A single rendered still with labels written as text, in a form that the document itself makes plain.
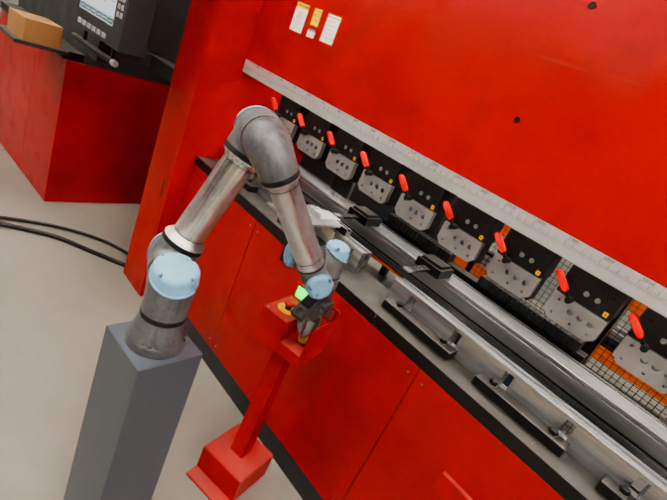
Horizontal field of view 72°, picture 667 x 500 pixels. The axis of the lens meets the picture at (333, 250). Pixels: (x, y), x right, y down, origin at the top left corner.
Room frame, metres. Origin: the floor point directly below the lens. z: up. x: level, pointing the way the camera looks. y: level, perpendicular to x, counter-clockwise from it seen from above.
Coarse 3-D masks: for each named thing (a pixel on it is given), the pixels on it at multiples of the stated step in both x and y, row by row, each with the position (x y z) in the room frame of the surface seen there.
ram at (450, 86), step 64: (320, 0) 2.08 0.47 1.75; (384, 0) 1.88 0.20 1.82; (448, 0) 1.72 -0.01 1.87; (512, 0) 1.58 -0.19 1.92; (576, 0) 1.47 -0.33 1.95; (640, 0) 1.38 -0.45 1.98; (320, 64) 2.00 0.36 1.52; (384, 64) 1.80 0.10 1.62; (448, 64) 1.65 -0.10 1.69; (512, 64) 1.52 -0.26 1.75; (576, 64) 1.42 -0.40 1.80; (640, 64) 1.33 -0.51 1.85; (384, 128) 1.73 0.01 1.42; (448, 128) 1.58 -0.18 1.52; (512, 128) 1.46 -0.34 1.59; (576, 128) 1.36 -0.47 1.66; (640, 128) 1.28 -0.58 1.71; (512, 192) 1.40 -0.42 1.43; (576, 192) 1.31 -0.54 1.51; (640, 192) 1.23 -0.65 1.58; (576, 256) 1.25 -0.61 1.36; (640, 256) 1.18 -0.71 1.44
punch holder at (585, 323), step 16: (576, 272) 1.24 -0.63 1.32; (560, 288) 1.24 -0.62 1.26; (576, 288) 1.22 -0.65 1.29; (592, 288) 1.20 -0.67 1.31; (608, 288) 1.18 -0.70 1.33; (560, 304) 1.23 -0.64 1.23; (576, 304) 1.21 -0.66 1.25; (592, 304) 1.19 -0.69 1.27; (608, 304) 1.17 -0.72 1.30; (624, 304) 1.20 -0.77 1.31; (560, 320) 1.21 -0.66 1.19; (576, 320) 1.19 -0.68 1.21; (592, 320) 1.17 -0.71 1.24; (608, 320) 1.16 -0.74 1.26; (592, 336) 1.16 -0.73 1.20
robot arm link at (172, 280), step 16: (160, 256) 0.96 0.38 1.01; (176, 256) 0.99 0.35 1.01; (160, 272) 0.91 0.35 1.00; (176, 272) 0.94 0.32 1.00; (192, 272) 0.96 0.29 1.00; (160, 288) 0.90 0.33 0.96; (176, 288) 0.91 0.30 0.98; (192, 288) 0.94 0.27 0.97; (144, 304) 0.91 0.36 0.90; (160, 304) 0.90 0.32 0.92; (176, 304) 0.91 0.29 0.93; (160, 320) 0.90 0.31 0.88; (176, 320) 0.92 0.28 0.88
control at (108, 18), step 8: (80, 0) 2.20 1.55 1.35; (88, 0) 2.16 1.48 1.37; (96, 0) 2.12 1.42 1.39; (104, 0) 2.08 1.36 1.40; (112, 0) 2.04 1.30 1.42; (88, 8) 2.15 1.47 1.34; (96, 8) 2.11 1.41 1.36; (104, 8) 2.07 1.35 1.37; (112, 8) 2.03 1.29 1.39; (96, 16) 2.10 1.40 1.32; (104, 16) 2.06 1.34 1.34; (112, 16) 2.03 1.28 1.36
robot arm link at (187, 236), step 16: (240, 112) 1.14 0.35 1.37; (256, 112) 1.10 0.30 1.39; (272, 112) 1.15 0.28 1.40; (240, 128) 1.07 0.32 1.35; (224, 144) 1.09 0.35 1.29; (240, 144) 1.06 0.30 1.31; (224, 160) 1.09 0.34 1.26; (240, 160) 1.07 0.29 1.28; (208, 176) 1.10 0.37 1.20; (224, 176) 1.08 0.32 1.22; (240, 176) 1.09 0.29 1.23; (208, 192) 1.07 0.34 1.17; (224, 192) 1.08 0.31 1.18; (192, 208) 1.07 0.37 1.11; (208, 208) 1.07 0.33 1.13; (224, 208) 1.09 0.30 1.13; (176, 224) 1.07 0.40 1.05; (192, 224) 1.05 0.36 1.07; (208, 224) 1.07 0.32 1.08; (160, 240) 1.05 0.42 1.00; (176, 240) 1.04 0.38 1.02; (192, 240) 1.06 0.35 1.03; (192, 256) 1.05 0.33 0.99
